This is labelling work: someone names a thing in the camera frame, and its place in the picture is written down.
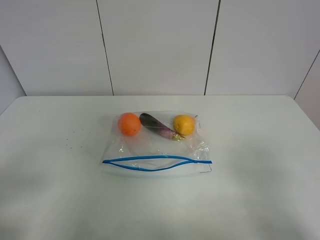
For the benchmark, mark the clear zip bag blue seal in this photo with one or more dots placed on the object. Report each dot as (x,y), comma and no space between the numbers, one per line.
(149,154)

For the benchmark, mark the purple eggplant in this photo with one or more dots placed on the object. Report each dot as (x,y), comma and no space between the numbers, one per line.
(157,127)

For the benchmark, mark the yellow pear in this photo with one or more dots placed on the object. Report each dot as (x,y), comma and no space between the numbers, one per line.
(184,124)

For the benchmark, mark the orange fruit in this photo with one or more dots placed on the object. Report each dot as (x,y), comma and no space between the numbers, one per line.
(129,124)

